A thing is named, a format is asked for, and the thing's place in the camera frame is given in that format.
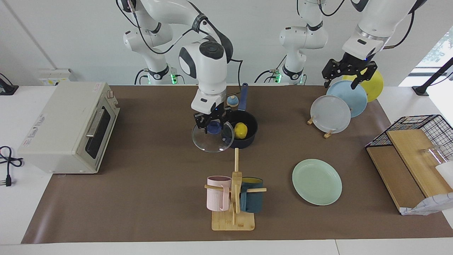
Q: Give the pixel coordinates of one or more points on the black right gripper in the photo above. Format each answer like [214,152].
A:
[212,117]

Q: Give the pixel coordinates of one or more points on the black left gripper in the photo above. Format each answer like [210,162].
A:
[354,63]

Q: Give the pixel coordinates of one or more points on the glass lid with blue knob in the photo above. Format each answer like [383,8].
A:
[212,144]

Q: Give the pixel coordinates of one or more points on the yellow potato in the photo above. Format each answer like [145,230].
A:
[240,131]

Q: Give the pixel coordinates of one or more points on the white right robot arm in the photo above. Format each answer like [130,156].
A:
[208,71]

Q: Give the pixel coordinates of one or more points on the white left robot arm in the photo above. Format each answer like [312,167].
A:
[304,39]

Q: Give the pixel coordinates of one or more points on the light blue plate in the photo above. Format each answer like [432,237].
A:
[348,101]

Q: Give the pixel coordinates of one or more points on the yellow plate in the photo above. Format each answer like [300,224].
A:
[377,86]

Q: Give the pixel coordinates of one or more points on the grey plate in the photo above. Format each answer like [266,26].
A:
[330,114]

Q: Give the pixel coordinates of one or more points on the wooden plate rack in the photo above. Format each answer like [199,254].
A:
[328,134]

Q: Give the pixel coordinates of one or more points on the mint green plate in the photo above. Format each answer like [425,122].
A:
[316,182]

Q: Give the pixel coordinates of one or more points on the small blue knob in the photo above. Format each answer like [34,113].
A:
[233,102]

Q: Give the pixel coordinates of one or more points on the dark blue saucepan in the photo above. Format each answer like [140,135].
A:
[244,143]

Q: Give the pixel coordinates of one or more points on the pink ribbed mug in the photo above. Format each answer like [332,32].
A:
[216,196]

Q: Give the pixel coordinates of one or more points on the brown table mat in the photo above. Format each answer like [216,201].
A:
[159,184]

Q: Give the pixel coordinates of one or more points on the teal mug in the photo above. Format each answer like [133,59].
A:
[252,202]

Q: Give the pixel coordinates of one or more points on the wooden mug tree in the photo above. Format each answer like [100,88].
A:
[233,221]

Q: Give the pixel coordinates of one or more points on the clear glass cup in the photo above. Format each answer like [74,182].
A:
[433,154]

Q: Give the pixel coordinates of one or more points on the white cup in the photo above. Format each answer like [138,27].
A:
[446,173]

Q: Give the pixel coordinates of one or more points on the cream toaster oven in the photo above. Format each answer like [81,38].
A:
[60,134]

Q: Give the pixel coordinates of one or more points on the white wall socket box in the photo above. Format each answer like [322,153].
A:
[53,77]

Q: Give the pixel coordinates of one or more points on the black desk mount base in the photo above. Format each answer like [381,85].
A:
[7,90]

